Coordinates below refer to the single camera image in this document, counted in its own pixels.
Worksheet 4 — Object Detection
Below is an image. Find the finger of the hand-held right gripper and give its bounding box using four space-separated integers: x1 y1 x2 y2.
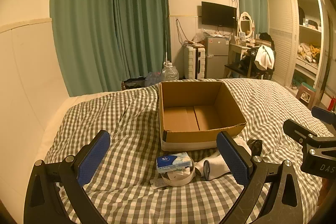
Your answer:
312 106 336 132
283 119 319 147

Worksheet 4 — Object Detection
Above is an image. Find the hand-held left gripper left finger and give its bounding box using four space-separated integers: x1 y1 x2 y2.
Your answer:
24 130 111 224

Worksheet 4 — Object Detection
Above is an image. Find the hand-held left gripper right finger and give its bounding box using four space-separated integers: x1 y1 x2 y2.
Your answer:
216 131 306 224

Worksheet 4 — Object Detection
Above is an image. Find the white sock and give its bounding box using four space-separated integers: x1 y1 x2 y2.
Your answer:
232 135 253 157
194 152 237 182

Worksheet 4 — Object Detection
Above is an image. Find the white tape roll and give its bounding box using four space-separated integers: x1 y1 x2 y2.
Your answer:
160 158 196 187

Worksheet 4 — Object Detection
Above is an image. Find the blue white tissue packet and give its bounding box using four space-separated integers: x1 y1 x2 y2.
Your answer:
157 152 191 174

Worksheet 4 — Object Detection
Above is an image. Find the cardboard box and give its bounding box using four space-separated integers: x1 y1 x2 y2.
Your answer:
158 80 247 152

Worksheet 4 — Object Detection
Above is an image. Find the small black object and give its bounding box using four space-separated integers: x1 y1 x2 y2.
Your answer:
247 139 263 157

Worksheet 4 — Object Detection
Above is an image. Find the white mattress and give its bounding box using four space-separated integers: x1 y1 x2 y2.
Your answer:
39 95 87 161

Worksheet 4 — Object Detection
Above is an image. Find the grey white checked blanket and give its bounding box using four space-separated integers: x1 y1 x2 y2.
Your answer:
43 78 334 224

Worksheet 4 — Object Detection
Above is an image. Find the pile of yellowish clothes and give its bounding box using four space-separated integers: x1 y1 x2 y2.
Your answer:
298 42 322 62

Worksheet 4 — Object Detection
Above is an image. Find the small paper tag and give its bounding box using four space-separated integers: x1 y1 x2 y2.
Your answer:
150 178 164 190

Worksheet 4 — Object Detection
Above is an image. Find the white garment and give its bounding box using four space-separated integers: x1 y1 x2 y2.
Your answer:
254 44 275 69

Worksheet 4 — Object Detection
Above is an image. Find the dark patterned bag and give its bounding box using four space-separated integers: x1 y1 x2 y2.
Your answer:
121 78 146 90

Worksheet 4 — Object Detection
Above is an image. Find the dark wooden stool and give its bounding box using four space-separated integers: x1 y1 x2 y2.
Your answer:
224 63 252 79

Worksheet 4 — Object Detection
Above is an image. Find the white wardrobe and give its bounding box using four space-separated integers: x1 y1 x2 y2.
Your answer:
268 0 330 94

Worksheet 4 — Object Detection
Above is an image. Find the black plastic bag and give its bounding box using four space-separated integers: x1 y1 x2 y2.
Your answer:
240 47 260 67

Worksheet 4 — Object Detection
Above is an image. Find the black clothing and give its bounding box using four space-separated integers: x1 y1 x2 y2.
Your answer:
259 33 275 51

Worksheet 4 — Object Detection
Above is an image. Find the small grey fridge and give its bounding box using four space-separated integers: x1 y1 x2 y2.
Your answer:
204 35 231 79

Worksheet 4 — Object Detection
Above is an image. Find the white vanity desk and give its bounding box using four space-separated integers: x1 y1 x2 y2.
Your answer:
228 42 256 75

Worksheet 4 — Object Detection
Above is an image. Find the clear water jug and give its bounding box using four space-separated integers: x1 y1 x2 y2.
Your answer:
161 61 179 81

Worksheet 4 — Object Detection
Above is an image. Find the white suitcase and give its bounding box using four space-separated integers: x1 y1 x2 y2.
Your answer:
183 46 206 80

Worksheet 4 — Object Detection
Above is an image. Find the white oval vanity mirror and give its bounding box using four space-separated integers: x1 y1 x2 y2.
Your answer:
238 12 256 35

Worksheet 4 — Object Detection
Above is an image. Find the crumpled clear plastic bag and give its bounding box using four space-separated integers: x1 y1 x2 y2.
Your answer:
193 28 208 43

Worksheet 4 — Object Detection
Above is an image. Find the green curtain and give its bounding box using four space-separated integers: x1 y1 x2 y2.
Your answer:
50 0 117 97
235 0 269 35
113 0 172 80

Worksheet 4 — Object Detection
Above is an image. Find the hanging wall cable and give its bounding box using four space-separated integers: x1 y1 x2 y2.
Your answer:
175 18 190 44

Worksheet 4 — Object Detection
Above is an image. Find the black wall television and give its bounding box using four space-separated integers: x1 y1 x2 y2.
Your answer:
201 1 237 28

